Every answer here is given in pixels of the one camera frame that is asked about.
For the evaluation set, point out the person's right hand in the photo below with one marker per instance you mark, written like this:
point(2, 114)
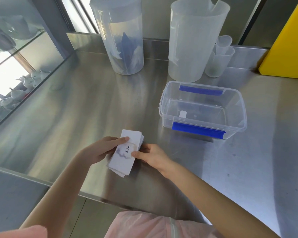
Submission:
point(152, 156)

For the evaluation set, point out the person's left hand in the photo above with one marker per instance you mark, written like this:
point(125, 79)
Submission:
point(99, 151)

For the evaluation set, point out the person's left thumb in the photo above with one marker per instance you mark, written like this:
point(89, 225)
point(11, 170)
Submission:
point(121, 141)

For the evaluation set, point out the person's right thumb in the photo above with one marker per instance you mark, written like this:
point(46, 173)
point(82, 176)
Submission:
point(138, 154)

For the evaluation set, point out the stack of white paper cards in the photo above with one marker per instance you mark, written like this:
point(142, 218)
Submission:
point(126, 152)

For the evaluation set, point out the person's right forearm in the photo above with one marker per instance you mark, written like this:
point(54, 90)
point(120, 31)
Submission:
point(218, 204)

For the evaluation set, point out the person's left forearm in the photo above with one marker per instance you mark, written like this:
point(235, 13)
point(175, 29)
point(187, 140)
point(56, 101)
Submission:
point(56, 192)

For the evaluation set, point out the white label sticker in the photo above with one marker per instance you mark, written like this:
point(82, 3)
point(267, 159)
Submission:
point(182, 114)

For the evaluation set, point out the pink apron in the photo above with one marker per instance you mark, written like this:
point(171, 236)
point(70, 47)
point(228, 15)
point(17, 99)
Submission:
point(149, 225)

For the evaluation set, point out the clear plastic box blue clips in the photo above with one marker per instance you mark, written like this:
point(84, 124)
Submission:
point(202, 110)

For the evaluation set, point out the blue cloth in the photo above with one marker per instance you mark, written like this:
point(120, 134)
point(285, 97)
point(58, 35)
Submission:
point(128, 50)

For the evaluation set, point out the clear plastic jug with lid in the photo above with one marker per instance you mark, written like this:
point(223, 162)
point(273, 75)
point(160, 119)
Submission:
point(119, 34)

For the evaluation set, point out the small translucent measuring cup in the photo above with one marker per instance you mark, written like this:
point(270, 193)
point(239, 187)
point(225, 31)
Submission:
point(219, 61)
point(223, 44)

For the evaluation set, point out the large translucent measuring jug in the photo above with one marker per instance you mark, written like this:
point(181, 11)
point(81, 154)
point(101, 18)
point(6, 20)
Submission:
point(195, 39)

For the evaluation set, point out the yellow plastic board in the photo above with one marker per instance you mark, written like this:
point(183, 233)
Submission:
point(286, 44)

